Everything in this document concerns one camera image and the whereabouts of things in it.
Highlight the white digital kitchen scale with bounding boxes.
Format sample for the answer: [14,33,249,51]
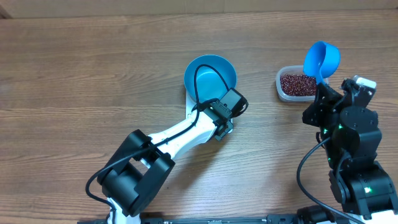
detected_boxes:
[185,91,234,135]

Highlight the blue plastic measuring scoop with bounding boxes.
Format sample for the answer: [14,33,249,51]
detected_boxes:
[303,41,341,85]

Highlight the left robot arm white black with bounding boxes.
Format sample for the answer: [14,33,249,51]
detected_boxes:
[97,88,248,223]

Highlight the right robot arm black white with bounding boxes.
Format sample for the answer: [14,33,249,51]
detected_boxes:
[302,80,397,221]

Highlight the teal blue bowl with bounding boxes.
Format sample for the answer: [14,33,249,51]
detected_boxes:
[184,55,237,102]

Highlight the clear plastic container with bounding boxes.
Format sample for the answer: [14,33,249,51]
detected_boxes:
[275,65,317,103]

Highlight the red beans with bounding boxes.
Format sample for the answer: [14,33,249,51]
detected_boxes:
[280,73,317,96]

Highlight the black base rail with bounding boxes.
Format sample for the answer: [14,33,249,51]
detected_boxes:
[77,205,330,224]

